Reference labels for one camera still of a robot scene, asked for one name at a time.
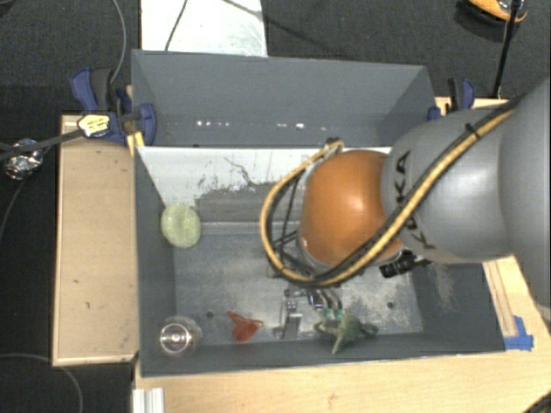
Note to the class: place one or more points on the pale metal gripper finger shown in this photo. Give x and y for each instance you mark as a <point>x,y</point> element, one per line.
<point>282,316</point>
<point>294,323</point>

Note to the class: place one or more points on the red-orange plastic funnel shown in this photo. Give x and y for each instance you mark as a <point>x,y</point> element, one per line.
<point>243,328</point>

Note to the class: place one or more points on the green toy dinosaur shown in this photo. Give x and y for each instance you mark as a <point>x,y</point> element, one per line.
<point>349,331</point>

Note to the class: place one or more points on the clear glass cup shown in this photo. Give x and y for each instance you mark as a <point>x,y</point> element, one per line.
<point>176,338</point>

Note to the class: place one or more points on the pale green ball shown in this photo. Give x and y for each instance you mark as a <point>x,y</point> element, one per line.
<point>181,225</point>

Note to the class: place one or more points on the pale wood board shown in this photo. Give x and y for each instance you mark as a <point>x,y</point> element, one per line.
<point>97,248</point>

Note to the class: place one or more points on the grey metal bin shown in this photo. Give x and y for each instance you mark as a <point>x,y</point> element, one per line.
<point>241,97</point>

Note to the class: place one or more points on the black cylinder on white bracket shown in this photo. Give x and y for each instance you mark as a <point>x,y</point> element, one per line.
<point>398,267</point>

